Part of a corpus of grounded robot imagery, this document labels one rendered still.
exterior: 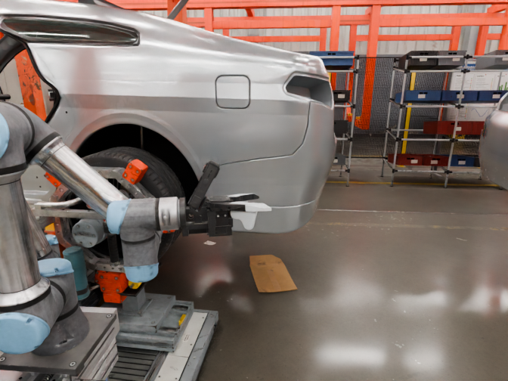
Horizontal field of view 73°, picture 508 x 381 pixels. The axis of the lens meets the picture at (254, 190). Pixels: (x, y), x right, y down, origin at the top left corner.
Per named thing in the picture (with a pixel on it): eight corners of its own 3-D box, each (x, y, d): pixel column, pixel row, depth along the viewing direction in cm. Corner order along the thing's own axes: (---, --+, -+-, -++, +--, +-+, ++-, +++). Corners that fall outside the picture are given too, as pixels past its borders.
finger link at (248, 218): (271, 230, 75) (235, 225, 79) (271, 203, 74) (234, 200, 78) (266, 233, 72) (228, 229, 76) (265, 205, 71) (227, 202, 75)
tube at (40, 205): (97, 197, 165) (94, 176, 162) (71, 212, 147) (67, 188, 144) (64, 196, 168) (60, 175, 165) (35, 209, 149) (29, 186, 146)
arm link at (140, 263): (162, 260, 89) (159, 221, 86) (158, 284, 78) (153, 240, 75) (131, 263, 88) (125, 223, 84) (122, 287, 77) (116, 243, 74)
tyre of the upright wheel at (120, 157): (175, 139, 184) (66, 152, 195) (157, 147, 161) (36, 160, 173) (197, 250, 202) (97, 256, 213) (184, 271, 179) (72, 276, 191)
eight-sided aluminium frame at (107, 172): (164, 269, 179) (155, 168, 163) (159, 276, 172) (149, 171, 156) (69, 261, 186) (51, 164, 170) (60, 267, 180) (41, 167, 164)
